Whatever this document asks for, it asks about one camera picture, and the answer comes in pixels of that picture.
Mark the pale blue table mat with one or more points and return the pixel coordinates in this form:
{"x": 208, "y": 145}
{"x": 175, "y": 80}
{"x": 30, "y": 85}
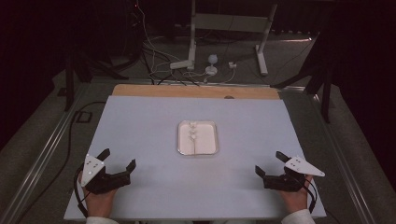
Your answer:
{"x": 155, "y": 124}

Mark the square glass plate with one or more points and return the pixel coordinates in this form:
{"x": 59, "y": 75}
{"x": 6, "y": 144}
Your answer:
{"x": 205, "y": 140}

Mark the black angled stand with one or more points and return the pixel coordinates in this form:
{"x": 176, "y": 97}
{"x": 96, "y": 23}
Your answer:
{"x": 326, "y": 99}

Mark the small white round lamp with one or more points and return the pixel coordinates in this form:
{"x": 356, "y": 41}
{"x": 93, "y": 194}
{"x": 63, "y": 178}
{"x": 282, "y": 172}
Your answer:
{"x": 212, "y": 59}

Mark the metal floor rail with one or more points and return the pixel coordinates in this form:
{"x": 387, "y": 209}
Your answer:
{"x": 40, "y": 161}
{"x": 348, "y": 174}

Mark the person's right hand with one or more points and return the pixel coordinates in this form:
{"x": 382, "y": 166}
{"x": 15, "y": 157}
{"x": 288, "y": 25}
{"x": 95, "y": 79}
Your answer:
{"x": 295, "y": 200}

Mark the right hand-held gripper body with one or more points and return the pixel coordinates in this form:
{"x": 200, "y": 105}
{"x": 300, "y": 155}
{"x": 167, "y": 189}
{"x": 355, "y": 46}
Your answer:
{"x": 302, "y": 168}

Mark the white metal stand frame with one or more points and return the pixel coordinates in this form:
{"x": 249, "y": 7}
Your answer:
{"x": 229, "y": 23}

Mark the black square floor plate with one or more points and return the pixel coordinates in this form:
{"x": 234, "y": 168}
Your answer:
{"x": 83, "y": 112}

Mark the white power strip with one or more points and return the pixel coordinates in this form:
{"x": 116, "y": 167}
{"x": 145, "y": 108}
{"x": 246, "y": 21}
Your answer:
{"x": 181, "y": 64}

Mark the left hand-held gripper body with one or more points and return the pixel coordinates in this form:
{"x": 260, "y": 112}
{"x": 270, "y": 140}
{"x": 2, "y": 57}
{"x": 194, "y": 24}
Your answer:
{"x": 93, "y": 169}

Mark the person's left hand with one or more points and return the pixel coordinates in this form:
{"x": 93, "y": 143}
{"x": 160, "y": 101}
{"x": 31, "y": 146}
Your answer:
{"x": 99, "y": 203}

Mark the black tripod stand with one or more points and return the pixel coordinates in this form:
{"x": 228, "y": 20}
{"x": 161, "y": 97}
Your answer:
{"x": 69, "y": 84}

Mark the white plug adapter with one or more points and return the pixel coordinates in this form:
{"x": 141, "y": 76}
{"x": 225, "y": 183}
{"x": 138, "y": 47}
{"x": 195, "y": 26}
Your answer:
{"x": 232, "y": 65}

